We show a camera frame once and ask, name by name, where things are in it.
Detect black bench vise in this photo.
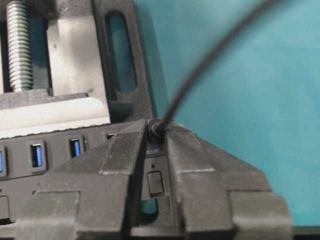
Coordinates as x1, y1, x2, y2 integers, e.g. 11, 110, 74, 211
0, 0, 160, 139

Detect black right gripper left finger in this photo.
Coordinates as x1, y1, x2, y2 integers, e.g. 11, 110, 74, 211
16, 119, 147, 240

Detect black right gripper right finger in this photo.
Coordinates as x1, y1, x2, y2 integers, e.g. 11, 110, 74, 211
166, 124, 293, 240

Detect black USB cable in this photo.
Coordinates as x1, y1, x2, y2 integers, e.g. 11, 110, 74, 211
146, 0, 276, 147

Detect black USB hub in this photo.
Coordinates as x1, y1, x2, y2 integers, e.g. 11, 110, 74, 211
0, 122, 173, 240

